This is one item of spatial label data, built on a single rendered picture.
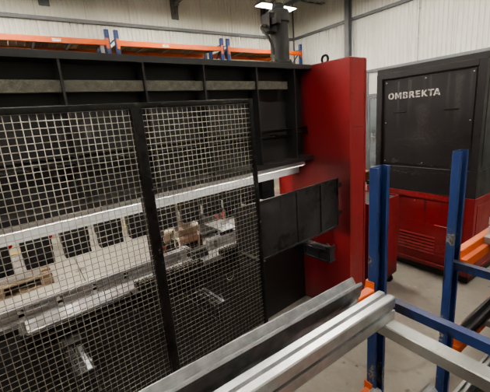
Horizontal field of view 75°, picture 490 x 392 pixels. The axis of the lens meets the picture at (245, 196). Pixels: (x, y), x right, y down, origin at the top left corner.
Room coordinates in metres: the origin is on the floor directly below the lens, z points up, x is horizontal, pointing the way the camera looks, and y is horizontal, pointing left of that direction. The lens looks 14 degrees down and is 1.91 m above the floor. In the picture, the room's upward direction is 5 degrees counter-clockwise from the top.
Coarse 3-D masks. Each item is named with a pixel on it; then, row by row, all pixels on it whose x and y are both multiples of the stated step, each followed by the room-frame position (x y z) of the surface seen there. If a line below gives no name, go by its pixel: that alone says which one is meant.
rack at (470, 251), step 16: (464, 160) 1.02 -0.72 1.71; (464, 176) 1.01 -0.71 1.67; (464, 192) 1.01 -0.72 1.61; (448, 208) 1.00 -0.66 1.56; (448, 224) 1.00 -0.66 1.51; (448, 240) 0.99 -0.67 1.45; (480, 240) 1.10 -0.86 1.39; (448, 256) 0.99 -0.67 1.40; (464, 256) 1.03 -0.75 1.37; (480, 256) 1.06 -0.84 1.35; (448, 272) 0.99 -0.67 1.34; (464, 272) 0.96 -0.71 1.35; (480, 272) 0.93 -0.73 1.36; (448, 288) 0.98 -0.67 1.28; (448, 304) 0.98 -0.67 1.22; (480, 304) 1.21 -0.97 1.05; (448, 336) 1.02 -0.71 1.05; (448, 384) 1.01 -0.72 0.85
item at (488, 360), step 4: (484, 356) 1.20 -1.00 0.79; (488, 356) 1.21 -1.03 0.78; (480, 360) 1.18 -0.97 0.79; (484, 360) 1.18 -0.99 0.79; (488, 360) 1.18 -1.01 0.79; (488, 364) 1.16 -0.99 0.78; (464, 380) 1.08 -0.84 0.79; (460, 384) 1.06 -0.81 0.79; (464, 384) 1.07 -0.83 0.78; (468, 384) 1.06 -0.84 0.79; (456, 388) 1.05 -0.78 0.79; (460, 388) 1.05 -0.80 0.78; (464, 388) 1.05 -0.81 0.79; (468, 388) 1.05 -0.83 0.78; (472, 388) 1.07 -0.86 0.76; (476, 388) 1.09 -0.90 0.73
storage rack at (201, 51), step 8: (112, 40) 7.68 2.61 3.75; (120, 40) 7.47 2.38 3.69; (104, 48) 8.20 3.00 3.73; (112, 48) 8.05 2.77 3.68; (120, 48) 7.45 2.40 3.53; (128, 48) 8.19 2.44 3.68; (136, 48) 8.25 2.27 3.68; (144, 48) 8.32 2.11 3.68; (152, 48) 8.39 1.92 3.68; (160, 48) 8.45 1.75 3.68; (168, 48) 8.10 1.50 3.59; (176, 48) 8.19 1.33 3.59; (184, 48) 8.31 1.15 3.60; (192, 48) 8.42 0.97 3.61; (200, 48) 8.54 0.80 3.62; (208, 48) 8.68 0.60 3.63; (216, 48) 8.81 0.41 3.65; (168, 56) 9.04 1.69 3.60; (176, 56) 9.16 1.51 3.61; (184, 56) 9.30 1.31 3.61; (192, 56) 9.43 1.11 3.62; (200, 56) 9.56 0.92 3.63; (224, 56) 8.91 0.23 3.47
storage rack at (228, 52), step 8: (232, 48) 9.07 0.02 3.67; (240, 48) 9.22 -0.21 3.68; (248, 48) 9.37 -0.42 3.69; (216, 56) 9.86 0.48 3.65; (232, 56) 10.07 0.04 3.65; (240, 56) 10.33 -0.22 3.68; (248, 56) 10.45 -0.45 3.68; (256, 56) 10.56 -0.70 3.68; (264, 56) 10.67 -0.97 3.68; (296, 56) 10.62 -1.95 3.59
